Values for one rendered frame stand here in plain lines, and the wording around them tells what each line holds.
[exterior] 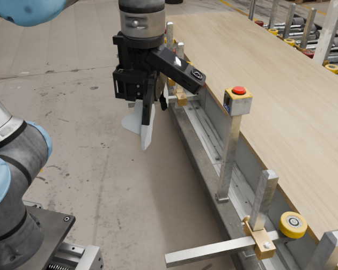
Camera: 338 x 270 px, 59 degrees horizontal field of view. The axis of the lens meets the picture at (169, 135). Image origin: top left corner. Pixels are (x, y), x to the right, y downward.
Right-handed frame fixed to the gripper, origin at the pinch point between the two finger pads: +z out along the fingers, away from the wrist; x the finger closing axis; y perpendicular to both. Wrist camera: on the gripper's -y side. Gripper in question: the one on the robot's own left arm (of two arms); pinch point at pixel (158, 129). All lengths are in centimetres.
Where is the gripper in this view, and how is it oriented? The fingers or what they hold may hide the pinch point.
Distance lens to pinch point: 62.6
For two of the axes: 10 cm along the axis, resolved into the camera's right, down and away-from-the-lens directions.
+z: 0.0, 8.0, 6.0
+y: -9.7, -1.5, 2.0
